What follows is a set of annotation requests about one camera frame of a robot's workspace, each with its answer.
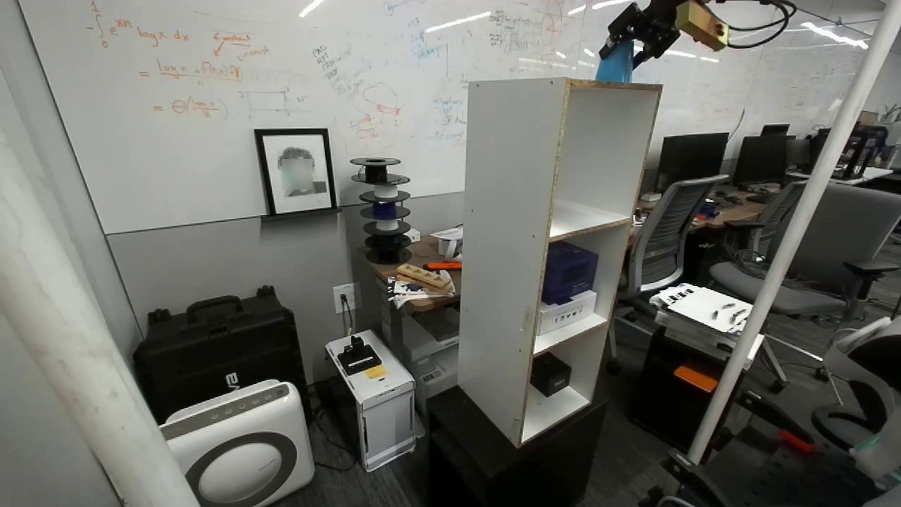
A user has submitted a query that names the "grey padded office chair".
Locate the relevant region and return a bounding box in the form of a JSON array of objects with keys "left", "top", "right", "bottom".
[{"left": 709, "top": 181, "right": 901, "bottom": 392}]

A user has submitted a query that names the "black framed picture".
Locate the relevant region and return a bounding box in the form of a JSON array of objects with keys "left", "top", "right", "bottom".
[{"left": 254, "top": 127, "right": 339, "bottom": 217}]

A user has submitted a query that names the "black low cabinet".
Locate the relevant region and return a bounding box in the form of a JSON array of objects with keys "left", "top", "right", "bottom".
[{"left": 426, "top": 384, "right": 607, "bottom": 507}]

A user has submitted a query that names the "small black box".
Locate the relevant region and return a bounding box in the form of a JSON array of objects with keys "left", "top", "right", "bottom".
[{"left": 529, "top": 351, "right": 573, "bottom": 397}]

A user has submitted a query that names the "black crate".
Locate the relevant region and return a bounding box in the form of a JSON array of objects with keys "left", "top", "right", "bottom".
[{"left": 629, "top": 327, "right": 765, "bottom": 453}]

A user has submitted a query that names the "blue box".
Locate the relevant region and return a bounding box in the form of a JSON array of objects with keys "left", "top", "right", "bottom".
[{"left": 541, "top": 242, "right": 600, "bottom": 306}]

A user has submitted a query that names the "black device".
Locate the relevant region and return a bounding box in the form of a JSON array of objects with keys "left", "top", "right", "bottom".
[{"left": 336, "top": 336, "right": 383, "bottom": 376}]

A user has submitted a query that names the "stack of filament spools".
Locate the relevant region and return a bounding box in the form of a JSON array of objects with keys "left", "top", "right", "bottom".
[{"left": 350, "top": 156, "right": 413, "bottom": 265}]

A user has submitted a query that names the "white open cabinet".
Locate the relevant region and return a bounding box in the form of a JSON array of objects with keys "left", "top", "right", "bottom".
[{"left": 458, "top": 77, "right": 663, "bottom": 449}]

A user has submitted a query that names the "white pole stand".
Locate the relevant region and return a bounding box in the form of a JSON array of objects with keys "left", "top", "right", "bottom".
[
  {"left": 686, "top": 0, "right": 901, "bottom": 466},
  {"left": 0, "top": 125, "right": 201, "bottom": 507}
]

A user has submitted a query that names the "white flat box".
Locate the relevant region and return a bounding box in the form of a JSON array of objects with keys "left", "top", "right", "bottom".
[{"left": 538, "top": 289, "right": 598, "bottom": 336}]

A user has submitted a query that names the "long wooden desk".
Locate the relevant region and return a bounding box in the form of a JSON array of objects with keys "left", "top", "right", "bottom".
[{"left": 634, "top": 184, "right": 782, "bottom": 233}]

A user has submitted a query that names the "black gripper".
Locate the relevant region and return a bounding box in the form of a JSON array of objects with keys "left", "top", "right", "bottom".
[{"left": 598, "top": 0, "right": 682, "bottom": 70}]

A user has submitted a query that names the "black hard case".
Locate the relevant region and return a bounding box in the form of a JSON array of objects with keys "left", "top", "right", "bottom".
[{"left": 133, "top": 284, "right": 308, "bottom": 425}]

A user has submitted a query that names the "blue cup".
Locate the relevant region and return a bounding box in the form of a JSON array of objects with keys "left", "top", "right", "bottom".
[{"left": 595, "top": 39, "right": 636, "bottom": 84}]

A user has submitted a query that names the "wooden block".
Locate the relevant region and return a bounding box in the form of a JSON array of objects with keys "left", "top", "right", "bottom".
[{"left": 396, "top": 263, "right": 455, "bottom": 294}]

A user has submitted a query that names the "heap of papers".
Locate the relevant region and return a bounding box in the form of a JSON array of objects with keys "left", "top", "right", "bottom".
[{"left": 386, "top": 276, "right": 439, "bottom": 310}]

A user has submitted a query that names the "grey mesh office chair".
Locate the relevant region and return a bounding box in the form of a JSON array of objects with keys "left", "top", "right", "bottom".
[{"left": 607, "top": 174, "right": 731, "bottom": 375}]

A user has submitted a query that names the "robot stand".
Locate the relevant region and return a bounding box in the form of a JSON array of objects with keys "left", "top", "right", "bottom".
[{"left": 651, "top": 394, "right": 901, "bottom": 507}]

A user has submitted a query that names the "whiteboard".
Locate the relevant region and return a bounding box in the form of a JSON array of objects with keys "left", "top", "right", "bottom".
[{"left": 17, "top": 0, "right": 901, "bottom": 236}]

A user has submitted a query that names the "stack of white boxes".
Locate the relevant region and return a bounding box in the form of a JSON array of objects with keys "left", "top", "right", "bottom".
[{"left": 400, "top": 308, "right": 462, "bottom": 416}]

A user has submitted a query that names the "white computer case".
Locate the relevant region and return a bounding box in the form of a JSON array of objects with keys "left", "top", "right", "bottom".
[{"left": 325, "top": 330, "right": 418, "bottom": 473}]

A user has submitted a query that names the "white air purifier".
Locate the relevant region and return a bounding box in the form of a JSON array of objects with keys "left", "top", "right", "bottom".
[{"left": 159, "top": 380, "right": 316, "bottom": 507}]

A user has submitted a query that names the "row of monitors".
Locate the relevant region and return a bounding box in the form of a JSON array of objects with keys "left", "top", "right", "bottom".
[{"left": 654, "top": 123, "right": 831, "bottom": 195}]

